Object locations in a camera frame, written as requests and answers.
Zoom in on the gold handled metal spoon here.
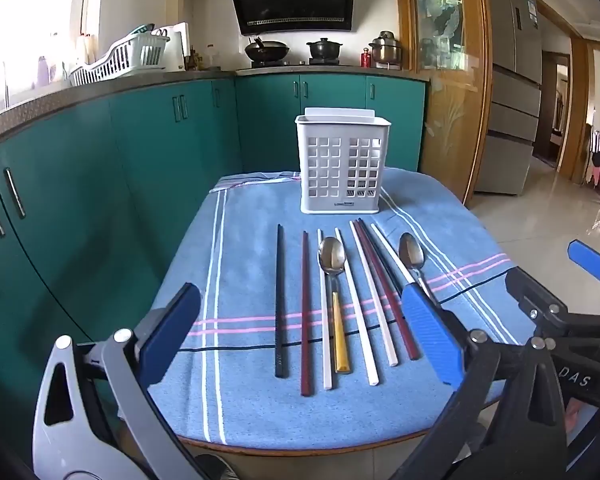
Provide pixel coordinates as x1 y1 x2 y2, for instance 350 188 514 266
318 237 352 374

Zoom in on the silver metal spoon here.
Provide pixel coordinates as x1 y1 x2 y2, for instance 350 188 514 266
398 232 438 306

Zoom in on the white plastic utensil holder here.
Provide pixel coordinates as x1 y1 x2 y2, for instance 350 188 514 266
295 107 392 215

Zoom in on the wooden framed glass door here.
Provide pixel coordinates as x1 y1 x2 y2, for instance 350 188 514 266
397 0 493 203

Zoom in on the kitchen window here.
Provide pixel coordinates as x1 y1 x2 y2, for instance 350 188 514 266
0 0 93 91

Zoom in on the wooden doorway frame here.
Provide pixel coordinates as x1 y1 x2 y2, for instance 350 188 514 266
535 35 598 186

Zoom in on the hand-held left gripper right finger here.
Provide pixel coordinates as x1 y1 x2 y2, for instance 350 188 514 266
390 282 571 480

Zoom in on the dark red chopstick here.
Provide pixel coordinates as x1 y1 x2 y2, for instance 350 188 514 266
300 231 312 397
356 218 421 361

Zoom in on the black wok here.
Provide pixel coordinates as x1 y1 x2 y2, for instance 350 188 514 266
244 36 291 63

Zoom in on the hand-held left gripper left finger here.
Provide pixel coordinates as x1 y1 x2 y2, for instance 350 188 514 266
32 282 203 480

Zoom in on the blue striped cloth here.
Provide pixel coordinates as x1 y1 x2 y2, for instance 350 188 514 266
147 167 538 446

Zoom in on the black cooking pot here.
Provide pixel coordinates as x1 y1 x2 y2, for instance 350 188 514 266
306 37 343 61

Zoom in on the white dish rack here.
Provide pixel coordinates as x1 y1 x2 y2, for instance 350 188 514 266
69 24 171 87

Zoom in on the white bottle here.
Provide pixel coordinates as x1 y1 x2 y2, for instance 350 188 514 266
77 33 98 65

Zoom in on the teal base cabinet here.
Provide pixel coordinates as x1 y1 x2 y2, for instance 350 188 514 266
235 72 426 173
0 80 243 411

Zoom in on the black chopstick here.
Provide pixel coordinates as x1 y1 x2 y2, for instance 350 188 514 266
275 224 287 378
362 220 408 301

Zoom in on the silver refrigerator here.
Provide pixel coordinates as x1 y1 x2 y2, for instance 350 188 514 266
472 0 543 196

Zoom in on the white chopstick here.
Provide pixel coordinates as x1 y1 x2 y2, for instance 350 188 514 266
334 227 381 387
317 229 334 391
349 220 399 367
370 223 417 287

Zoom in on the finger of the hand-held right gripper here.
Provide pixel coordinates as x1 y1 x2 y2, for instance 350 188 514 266
505 267 600 341
567 239 600 283

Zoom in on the gas stove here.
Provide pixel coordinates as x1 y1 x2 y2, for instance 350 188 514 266
250 59 341 67

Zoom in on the white countertop appliance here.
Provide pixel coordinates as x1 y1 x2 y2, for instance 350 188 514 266
166 22 191 71

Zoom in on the stainless steel pot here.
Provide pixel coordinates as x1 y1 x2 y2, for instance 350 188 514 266
368 31 403 66

